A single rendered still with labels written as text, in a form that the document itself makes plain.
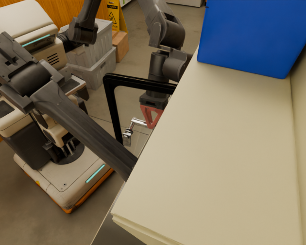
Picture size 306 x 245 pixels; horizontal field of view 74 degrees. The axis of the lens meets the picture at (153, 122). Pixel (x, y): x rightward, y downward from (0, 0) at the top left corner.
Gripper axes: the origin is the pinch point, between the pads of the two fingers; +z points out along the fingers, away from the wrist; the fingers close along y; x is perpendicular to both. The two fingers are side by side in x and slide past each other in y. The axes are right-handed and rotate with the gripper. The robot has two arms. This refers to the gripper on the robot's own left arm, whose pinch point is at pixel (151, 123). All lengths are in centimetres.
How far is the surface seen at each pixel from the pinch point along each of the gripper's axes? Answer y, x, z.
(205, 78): -29.6, -11.5, -20.6
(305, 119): -34.9, -19.9, -19.8
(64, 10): 173, 157, -32
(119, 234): -12.0, 2.6, 34.3
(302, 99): -32.6, -20.2, -20.8
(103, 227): -11.6, 8.4, 34.2
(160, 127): -37.2, -8.6, -17.1
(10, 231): 24, 99, 123
